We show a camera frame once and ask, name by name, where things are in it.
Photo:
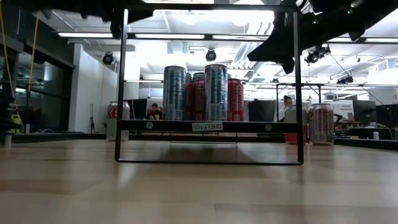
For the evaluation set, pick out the black round ceiling speaker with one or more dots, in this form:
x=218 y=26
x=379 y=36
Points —
x=108 y=58
x=211 y=55

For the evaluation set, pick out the black computer monitor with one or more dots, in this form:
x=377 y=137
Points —
x=363 y=110
x=388 y=115
x=138 y=109

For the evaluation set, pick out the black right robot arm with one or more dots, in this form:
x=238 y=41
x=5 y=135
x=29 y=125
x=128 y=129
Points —
x=357 y=15

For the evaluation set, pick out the person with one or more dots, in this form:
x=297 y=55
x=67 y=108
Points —
x=154 y=112
x=287 y=101

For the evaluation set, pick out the white sign board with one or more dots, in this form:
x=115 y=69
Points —
x=342 y=109

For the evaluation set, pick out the black partition panel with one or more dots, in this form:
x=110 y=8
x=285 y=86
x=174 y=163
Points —
x=262 y=110

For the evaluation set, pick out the black table frame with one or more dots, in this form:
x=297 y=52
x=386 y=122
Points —
x=46 y=137

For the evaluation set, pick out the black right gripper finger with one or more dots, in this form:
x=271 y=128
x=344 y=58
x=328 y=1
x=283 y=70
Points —
x=289 y=65
x=276 y=48

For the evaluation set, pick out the white cylinder post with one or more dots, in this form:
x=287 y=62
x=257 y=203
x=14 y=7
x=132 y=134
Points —
x=7 y=139

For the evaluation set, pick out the small white cup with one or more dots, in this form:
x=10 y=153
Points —
x=375 y=135
x=27 y=128

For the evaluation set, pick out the wooden shelf with black frame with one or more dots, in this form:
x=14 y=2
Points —
x=248 y=127

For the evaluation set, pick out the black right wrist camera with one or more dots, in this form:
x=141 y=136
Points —
x=357 y=35

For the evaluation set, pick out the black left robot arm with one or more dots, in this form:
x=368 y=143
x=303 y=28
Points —
x=62 y=6

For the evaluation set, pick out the yellow plastic container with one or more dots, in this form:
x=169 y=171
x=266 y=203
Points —
x=16 y=124

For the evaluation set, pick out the silver diet cola can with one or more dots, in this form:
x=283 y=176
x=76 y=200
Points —
x=110 y=124
x=321 y=124

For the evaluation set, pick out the black ceiling spotlight cluster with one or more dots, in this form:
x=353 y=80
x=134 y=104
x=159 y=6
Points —
x=318 y=56
x=345 y=80

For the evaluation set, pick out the thin black stand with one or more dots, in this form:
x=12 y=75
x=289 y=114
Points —
x=92 y=118

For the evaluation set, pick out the blue silver energy drink can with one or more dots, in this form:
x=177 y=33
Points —
x=174 y=93
x=216 y=93

